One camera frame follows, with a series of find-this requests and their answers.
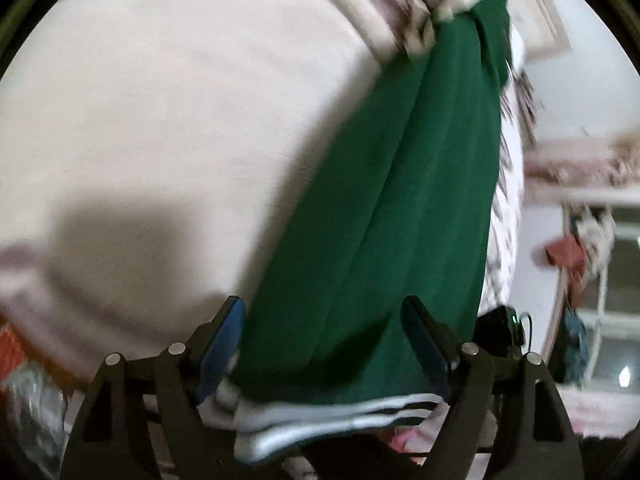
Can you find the white fluffy garment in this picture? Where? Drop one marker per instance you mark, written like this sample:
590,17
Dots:
600,240

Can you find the teal garment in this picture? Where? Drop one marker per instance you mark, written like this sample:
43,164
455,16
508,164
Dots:
575,345

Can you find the beige bed headboard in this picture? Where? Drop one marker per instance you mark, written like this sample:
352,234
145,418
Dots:
545,15

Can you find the green white varsity jacket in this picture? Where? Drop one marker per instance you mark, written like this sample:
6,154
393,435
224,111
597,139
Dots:
375,235

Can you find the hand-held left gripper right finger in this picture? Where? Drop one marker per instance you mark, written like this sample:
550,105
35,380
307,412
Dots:
425,345

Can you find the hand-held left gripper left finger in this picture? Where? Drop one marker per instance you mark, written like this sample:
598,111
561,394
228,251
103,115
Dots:
222,345

